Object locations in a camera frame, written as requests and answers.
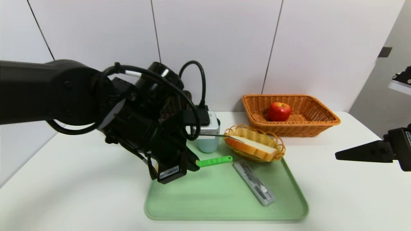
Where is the red apple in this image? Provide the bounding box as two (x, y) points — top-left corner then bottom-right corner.
(268, 102), (292, 122)

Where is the blue-grey plastic cup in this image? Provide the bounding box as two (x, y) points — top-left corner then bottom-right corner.
(197, 118), (222, 154)

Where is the black background object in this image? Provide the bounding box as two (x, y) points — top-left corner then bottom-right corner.
(392, 66), (411, 85)

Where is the orange wicker basket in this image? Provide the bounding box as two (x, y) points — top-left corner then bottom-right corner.
(242, 94), (341, 138)

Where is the thin black zip tie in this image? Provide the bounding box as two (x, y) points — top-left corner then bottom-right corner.
(197, 134), (240, 139)

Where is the slice of white bread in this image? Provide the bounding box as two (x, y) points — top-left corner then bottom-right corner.
(226, 135), (278, 162)

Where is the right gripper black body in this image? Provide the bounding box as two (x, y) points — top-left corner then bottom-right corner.
(383, 127), (411, 172)

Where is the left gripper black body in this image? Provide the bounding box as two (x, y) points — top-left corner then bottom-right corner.
(145, 125), (188, 184)

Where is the yellow pasta spoon green handle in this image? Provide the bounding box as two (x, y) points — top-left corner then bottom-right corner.
(197, 156), (233, 168)

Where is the light green plastic tray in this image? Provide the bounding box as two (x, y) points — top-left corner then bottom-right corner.
(144, 134), (309, 221)

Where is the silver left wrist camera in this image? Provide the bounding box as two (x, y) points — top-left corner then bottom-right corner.
(192, 111), (221, 136)

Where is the small yellow wicker basket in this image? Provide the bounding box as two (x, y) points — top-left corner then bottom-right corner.
(223, 124), (286, 163)

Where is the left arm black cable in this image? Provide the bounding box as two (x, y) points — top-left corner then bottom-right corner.
(47, 60), (211, 141)

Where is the grey cutlery case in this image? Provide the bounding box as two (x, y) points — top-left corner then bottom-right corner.
(232, 160), (276, 206)

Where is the white board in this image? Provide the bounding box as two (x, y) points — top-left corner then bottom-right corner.
(388, 80), (411, 96)

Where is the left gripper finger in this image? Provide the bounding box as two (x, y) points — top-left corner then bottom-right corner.
(186, 147), (200, 172)
(147, 156), (159, 180)

